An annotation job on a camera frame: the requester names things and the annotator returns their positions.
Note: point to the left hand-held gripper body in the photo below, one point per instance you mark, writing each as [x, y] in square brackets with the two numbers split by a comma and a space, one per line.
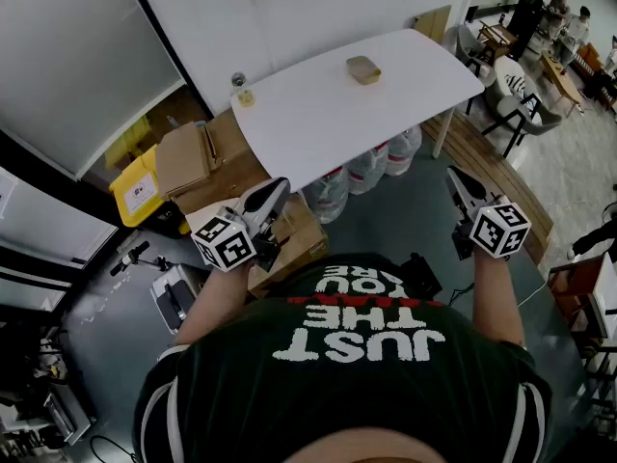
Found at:
[226, 244]

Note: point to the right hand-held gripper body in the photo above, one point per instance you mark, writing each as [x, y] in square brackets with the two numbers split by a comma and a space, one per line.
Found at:
[501, 229]

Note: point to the tan rectangular tray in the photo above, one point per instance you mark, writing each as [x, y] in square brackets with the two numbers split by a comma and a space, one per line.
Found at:
[370, 80]

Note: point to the person's right forearm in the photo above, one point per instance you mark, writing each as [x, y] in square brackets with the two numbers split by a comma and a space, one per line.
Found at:
[496, 297]

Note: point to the person's left forearm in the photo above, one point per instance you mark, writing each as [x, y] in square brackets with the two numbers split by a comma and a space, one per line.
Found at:
[212, 302]

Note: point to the wooden slatted platform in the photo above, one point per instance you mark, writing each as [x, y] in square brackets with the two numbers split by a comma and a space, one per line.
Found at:
[487, 176]

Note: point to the taped cardboard box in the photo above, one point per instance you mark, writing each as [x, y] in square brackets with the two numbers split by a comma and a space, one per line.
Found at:
[303, 244]

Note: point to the white grey machine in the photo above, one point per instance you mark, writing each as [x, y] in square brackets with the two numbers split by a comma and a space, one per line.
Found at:
[169, 302]

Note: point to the large cardboard box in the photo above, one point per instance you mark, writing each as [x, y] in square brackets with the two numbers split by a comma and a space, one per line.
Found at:
[236, 162]

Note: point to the black box device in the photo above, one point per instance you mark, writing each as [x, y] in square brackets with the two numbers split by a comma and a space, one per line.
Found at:
[419, 275]

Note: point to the yellow plastic bin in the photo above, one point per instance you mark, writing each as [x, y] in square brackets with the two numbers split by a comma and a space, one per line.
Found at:
[140, 196]

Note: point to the large clear water jug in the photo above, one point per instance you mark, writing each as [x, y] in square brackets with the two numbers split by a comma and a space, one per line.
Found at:
[402, 155]
[366, 171]
[330, 196]

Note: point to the white table leg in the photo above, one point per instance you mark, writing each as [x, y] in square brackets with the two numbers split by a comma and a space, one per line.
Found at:
[442, 130]

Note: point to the grey chair with black legs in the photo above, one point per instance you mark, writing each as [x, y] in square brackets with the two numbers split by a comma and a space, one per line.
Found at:
[511, 106]

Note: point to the white storage box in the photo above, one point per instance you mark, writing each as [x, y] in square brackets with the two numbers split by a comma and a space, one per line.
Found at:
[606, 297]

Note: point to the clear bottle with yellow liquid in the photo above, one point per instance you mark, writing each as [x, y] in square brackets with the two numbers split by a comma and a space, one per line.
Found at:
[245, 98]

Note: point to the white patterned cushion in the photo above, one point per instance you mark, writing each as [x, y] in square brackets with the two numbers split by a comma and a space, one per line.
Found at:
[516, 77]

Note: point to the wooden coffee table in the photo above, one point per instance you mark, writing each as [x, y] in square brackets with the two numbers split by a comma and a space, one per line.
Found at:
[564, 82]

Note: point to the person's dark printed t-shirt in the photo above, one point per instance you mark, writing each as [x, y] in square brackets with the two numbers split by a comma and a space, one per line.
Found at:
[337, 393]

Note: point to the orange wooden cabinet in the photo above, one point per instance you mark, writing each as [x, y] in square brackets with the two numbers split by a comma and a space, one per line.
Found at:
[595, 65]

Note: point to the plain grey chair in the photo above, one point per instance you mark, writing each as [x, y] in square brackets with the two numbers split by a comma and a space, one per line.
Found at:
[470, 41]

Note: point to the small wooden stool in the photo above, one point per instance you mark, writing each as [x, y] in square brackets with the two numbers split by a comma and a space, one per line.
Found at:
[499, 34]

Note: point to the black standing board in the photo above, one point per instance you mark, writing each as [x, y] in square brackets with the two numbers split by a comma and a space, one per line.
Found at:
[523, 24]

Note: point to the flat cardboard sheet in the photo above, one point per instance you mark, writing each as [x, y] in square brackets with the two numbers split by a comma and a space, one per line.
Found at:
[434, 24]

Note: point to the cluttered metal rack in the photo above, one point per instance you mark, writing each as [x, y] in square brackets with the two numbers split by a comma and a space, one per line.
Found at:
[38, 393]

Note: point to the person's face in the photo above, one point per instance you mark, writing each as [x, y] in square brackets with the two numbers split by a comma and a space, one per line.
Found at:
[366, 446]

